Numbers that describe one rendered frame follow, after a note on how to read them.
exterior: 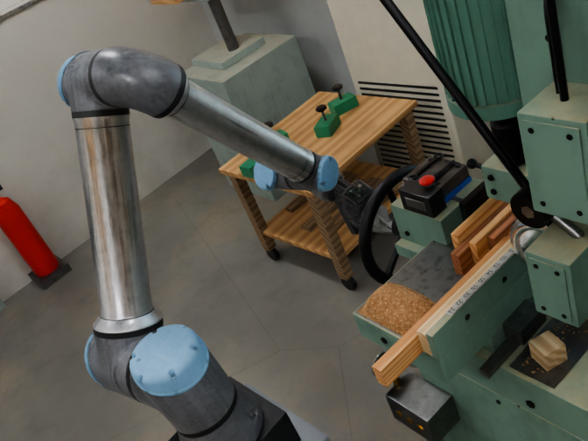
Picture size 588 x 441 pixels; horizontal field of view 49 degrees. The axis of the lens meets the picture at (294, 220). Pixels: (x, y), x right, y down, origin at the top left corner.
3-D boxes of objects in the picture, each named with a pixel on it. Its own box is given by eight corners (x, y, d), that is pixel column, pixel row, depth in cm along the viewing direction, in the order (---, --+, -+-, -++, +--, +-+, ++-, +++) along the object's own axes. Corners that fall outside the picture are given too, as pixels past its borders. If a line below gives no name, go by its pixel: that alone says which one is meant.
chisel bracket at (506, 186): (511, 183, 120) (503, 143, 116) (582, 200, 109) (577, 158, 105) (486, 206, 117) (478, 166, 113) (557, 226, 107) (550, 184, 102)
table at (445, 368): (507, 155, 153) (503, 133, 150) (637, 182, 130) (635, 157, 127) (326, 318, 130) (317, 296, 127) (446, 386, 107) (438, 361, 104)
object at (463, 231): (520, 200, 129) (514, 173, 125) (527, 203, 127) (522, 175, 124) (457, 261, 121) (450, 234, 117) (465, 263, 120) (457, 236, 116)
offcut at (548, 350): (530, 356, 111) (528, 341, 109) (551, 345, 111) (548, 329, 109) (547, 371, 107) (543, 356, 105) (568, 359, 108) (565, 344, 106)
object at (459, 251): (536, 194, 128) (533, 174, 126) (544, 196, 127) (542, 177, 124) (455, 273, 119) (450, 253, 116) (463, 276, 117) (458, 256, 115)
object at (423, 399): (416, 392, 145) (408, 368, 141) (460, 419, 136) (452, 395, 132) (391, 418, 142) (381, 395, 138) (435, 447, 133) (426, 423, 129)
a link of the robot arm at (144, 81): (137, 27, 117) (348, 157, 167) (99, 36, 125) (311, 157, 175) (119, 87, 115) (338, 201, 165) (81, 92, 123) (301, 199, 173)
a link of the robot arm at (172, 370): (204, 444, 128) (159, 388, 119) (151, 420, 140) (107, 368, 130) (248, 382, 136) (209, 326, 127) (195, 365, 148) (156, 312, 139)
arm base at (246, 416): (213, 486, 132) (189, 459, 127) (171, 441, 147) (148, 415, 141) (279, 418, 139) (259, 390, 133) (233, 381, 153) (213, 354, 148)
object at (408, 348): (571, 188, 126) (570, 171, 124) (582, 191, 125) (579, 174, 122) (378, 382, 105) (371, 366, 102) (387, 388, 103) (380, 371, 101)
